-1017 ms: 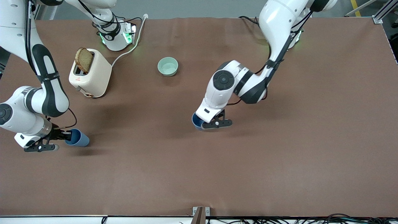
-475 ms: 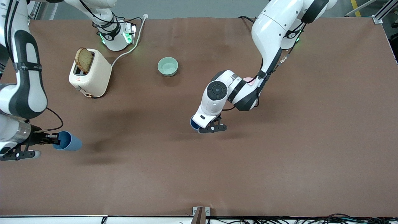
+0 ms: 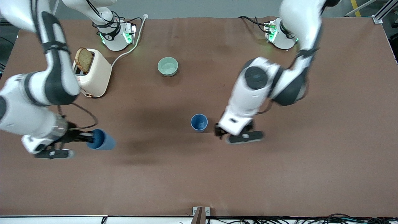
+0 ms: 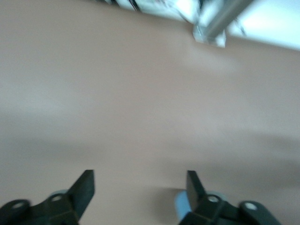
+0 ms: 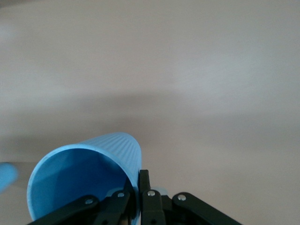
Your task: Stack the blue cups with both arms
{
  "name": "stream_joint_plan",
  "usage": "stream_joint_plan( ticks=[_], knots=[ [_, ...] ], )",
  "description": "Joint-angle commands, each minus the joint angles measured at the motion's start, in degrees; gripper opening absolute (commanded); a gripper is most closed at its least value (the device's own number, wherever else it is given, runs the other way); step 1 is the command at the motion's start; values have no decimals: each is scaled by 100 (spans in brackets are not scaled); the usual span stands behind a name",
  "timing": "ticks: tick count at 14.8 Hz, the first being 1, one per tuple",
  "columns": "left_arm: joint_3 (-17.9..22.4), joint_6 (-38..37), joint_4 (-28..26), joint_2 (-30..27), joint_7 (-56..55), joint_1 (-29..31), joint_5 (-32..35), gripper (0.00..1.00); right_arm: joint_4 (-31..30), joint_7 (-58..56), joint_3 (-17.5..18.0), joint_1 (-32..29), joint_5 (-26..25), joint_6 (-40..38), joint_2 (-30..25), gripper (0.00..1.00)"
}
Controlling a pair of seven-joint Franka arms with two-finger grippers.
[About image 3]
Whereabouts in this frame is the brown bread slice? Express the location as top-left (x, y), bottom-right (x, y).
top-left (75, 47), bottom-right (94, 74)

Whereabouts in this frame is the blue plastic cup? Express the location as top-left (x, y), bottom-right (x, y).
top-left (190, 114), bottom-right (208, 133)
top-left (86, 129), bottom-right (116, 151)

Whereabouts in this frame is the grey metal table bracket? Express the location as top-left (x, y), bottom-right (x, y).
top-left (192, 207), bottom-right (211, 224)

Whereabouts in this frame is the white toaster power cable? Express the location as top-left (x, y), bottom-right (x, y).
top-left (111, 14), bottom-right (148, 68)

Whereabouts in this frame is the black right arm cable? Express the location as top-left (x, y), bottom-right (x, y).
top-left (57, 103), bottom-right (99, 130)

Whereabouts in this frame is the black floor cable bundle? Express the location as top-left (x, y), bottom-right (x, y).
top-left (205, 213), bottom-right (398, 224)

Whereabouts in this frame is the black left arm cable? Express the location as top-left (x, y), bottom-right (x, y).
top-left (256, 99), bottom-right (275, 115)

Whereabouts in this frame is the black left base cable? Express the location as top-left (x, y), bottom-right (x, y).
top-left (238, 16), bottom-right (269, 33)

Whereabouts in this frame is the green bowl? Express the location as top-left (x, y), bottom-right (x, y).
top-left (157, 57), bottom-right (179, 77)

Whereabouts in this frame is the aluminium frame profile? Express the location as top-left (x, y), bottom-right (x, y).
top-left (345, 0), bottom-right (398, 24)

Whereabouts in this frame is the cream white toaster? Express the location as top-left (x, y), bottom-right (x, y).
top-left (72, 48), bottom-right (112, 98)

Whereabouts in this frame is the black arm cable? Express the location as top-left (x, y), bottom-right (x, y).
top-left (57, 103), bottom-right (99, 130)
top-left (256, 99), bottom-right (275, 115)

